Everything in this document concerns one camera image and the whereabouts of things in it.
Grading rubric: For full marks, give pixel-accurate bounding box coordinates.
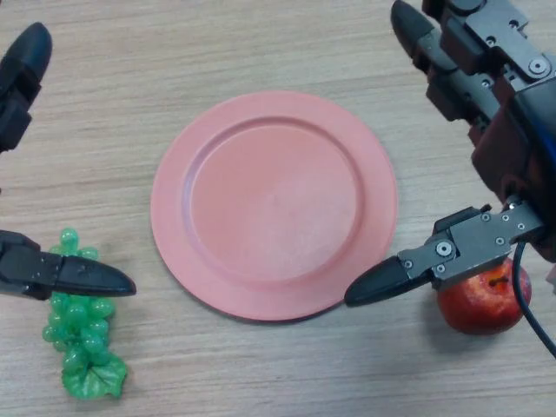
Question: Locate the green plastic grape bunch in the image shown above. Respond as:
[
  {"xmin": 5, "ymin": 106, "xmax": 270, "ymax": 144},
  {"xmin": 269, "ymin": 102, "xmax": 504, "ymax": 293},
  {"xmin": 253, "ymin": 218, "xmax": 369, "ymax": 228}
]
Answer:
[{"xmin": 41, "ymin": 227, "xmax": 129, "ymax": 400}]

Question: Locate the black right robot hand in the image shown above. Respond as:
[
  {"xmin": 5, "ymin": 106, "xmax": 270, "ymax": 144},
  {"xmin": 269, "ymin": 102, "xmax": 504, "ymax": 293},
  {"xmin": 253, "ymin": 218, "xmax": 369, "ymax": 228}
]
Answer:
[{"xmin": 344, "ymin": 0, "xmax": 556, "ymax": 308}]

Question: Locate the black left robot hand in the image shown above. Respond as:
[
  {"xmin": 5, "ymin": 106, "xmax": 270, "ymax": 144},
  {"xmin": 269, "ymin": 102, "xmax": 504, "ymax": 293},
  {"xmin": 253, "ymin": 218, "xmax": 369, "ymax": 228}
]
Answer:
[{"xmin": 0, "ymin": 22, "xmax": 137, "ymax": 301}]

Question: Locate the pink round plate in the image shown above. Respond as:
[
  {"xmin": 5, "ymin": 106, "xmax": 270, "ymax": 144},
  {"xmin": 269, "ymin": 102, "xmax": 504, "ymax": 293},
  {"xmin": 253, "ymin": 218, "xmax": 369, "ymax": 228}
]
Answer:
[{"xmin": 149, "ymin": 89, "xmax": 399, "ymax": 322}]

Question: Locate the red apple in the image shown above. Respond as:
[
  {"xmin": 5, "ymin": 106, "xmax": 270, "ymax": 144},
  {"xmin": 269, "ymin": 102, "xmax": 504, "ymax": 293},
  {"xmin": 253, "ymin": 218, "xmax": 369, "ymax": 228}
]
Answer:
[{"xmin": 436, "ymin": 255, "xmax": 533, "ymax": 335}]

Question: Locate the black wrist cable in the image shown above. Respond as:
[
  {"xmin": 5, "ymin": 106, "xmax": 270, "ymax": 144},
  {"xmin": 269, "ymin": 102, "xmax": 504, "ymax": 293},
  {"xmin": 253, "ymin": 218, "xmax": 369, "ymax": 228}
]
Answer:
[{"xmin": 512, "ymin": 241, "xmax": 556, "ymax": 355}]

